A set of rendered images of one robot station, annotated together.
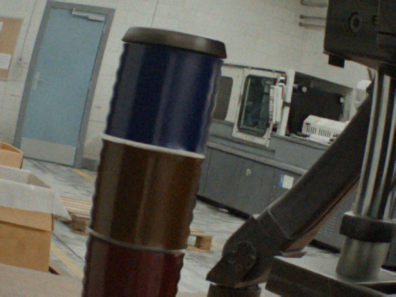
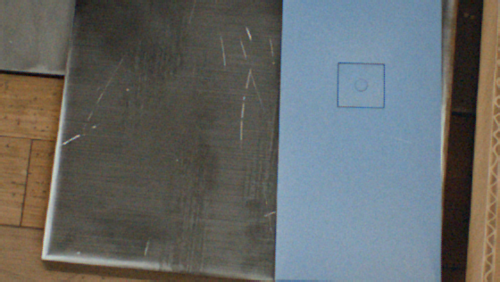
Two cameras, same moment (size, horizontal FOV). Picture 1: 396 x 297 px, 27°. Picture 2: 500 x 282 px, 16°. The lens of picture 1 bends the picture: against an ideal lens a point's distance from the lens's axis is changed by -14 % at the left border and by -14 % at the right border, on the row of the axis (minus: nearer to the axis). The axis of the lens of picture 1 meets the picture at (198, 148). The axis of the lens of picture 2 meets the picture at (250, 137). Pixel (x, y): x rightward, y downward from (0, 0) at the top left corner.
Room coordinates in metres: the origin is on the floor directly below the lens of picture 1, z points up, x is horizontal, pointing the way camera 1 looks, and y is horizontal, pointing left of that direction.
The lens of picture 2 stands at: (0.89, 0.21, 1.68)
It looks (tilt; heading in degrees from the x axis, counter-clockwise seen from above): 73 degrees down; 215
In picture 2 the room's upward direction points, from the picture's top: straight up
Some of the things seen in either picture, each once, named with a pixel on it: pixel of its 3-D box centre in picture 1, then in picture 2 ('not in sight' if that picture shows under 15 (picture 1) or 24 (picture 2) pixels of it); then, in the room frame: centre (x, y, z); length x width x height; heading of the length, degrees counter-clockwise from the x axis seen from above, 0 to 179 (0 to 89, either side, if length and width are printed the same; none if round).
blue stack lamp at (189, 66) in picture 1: (162, 95); not in sight; (0.33, 0.02, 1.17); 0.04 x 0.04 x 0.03
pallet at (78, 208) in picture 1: (119, 222); not in sight; (7.40, 0.51, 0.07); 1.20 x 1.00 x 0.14; 118
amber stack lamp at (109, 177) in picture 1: (143, 193); not in sight; (0.33, 0.02, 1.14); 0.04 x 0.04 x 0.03
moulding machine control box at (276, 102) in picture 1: (277, 105); not in sight; (9.52, -0.72, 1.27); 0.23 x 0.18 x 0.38; 116
